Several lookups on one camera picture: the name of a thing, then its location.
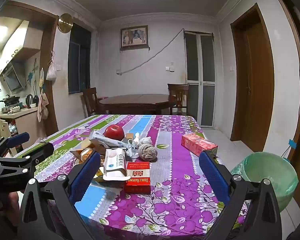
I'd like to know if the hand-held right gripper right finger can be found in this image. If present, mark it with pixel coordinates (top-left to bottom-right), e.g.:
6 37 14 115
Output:
199 150 283 240

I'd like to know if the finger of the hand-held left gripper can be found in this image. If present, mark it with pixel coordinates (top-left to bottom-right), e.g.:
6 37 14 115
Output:
0 142 55 180
0 132 30 157

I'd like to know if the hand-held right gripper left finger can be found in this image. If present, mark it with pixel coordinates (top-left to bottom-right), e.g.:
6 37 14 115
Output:
19 151 102 240

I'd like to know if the white plastic packet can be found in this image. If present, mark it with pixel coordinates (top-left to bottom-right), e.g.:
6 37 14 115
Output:
89 130 134 155

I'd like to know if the bin with green bag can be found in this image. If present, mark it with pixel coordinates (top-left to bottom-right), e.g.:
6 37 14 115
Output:
230 151 298 212

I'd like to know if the grey sock ball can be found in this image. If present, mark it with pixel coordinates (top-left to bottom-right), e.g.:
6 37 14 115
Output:
138 143 158 162

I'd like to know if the person's left hand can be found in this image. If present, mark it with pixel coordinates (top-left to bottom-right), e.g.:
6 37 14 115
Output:
0 191 22 230

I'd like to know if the kitchen counter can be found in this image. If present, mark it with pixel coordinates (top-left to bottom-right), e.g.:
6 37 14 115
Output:
0 107 47 155

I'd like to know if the white medicine box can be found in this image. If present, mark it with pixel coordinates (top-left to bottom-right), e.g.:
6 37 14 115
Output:
103 147 132 181

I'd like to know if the red juice carton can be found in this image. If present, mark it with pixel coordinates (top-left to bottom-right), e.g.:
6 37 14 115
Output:
181 133 218 157

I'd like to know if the black wok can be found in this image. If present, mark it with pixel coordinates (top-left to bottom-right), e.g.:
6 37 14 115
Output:
0 95 21 107

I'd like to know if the hanging pink cloth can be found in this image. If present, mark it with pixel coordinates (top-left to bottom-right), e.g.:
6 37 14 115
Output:
37 92 50 122

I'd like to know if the purple floral tablecloth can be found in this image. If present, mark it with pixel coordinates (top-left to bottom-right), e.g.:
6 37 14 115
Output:
14 114 248 238

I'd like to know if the red cigarette box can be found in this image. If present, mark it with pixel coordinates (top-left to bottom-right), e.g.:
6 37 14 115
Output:
124 161 151 194

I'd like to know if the red apple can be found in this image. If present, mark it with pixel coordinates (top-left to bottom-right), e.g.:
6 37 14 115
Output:
104 124 125 141

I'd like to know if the steel range hood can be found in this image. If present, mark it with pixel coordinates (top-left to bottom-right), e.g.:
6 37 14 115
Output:
0 60 27 94

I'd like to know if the dark wooden chair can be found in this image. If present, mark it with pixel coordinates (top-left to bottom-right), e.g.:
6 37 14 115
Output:
81 87 107 117
167 84 190 115

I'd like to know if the hanging white plastic bag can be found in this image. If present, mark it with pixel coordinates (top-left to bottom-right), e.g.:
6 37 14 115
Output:
46 51 58 81

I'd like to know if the round dark wooden table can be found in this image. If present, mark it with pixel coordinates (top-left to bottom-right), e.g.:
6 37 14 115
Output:
99 94 177 115

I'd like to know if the glass double door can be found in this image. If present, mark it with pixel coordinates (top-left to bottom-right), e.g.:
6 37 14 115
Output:
184 31 215 129

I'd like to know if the dark window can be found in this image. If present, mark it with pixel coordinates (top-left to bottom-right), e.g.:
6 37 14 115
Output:
68 22 92 95

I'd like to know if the kitchen ceiling light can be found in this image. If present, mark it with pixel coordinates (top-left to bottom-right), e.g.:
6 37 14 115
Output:
0 25 12 43

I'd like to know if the kitchen door frame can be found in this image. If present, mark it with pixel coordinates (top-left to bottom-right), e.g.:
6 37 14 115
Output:
5 0 59 130

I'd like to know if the kitchen wall cabinet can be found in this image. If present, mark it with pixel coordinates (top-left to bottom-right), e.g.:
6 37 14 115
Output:
0 20 43 63

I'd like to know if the gold round wall clock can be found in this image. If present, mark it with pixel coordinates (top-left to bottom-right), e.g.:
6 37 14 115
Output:
58 13 73 33

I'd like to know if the wooden door frame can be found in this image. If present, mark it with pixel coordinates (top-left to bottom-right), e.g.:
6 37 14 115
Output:
273 0 300 160

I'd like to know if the wall cable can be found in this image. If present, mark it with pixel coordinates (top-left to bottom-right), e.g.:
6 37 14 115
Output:
117 29 185 75

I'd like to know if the framed wall picture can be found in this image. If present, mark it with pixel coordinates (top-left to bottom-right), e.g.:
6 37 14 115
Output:
120 25 149 50

